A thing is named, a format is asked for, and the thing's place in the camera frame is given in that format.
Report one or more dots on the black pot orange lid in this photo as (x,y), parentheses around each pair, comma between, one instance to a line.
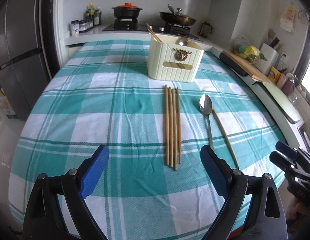
(126,12)

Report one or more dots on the cream utensil holder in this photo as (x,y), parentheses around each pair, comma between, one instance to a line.
(170,67)

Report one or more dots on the grey spatula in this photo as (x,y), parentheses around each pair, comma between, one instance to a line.
(271,35)

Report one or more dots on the wall calendar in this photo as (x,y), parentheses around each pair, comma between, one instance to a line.
(287,18)

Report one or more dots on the white label spice jar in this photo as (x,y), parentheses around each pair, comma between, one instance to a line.
(75,28)

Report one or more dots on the cardboard box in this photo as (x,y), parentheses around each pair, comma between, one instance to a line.
(4,105)

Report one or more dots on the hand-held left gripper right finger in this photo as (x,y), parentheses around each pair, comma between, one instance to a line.
(215,172)

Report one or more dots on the yellow packet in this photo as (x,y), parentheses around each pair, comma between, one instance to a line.
(274,75)

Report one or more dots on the glass coffee press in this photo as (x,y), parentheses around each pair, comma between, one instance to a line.
(204,30)

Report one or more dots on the mauve bottle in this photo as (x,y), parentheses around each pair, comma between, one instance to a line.
(289,86)

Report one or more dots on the green cutting board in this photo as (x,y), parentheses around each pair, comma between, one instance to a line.
(282,102)

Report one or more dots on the large steel spoon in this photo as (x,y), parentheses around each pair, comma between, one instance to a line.
(205,105)

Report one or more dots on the grey refrigerator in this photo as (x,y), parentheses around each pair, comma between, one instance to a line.
(17,42)

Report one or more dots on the yellow capped sauce bottle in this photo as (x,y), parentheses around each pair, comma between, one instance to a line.
(90,11)

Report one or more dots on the dark sauce bottle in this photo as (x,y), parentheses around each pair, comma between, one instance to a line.
(97,17)

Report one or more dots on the wooden cutting board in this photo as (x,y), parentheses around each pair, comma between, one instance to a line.
(247,66)

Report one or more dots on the plastic bag of produce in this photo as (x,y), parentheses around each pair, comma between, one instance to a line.
(245,50)

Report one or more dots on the black tray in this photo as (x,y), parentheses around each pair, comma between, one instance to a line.
(257,82)

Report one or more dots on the wok with glass lid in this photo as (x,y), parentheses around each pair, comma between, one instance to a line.
(177,20)

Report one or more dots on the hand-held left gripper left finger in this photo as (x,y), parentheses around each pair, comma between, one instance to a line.
(95,172)

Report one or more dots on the teal checked tablecloth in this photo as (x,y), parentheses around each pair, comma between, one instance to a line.
(95,105)

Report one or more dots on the pink cup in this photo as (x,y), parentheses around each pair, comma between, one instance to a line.
(281,81)

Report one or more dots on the white knife holder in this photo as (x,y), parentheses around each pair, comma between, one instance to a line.
(266,60)

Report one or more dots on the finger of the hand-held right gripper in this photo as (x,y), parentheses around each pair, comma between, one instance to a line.
(279,158)
(285,148)

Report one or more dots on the black gas hob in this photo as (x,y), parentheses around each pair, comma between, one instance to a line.
(120,27)

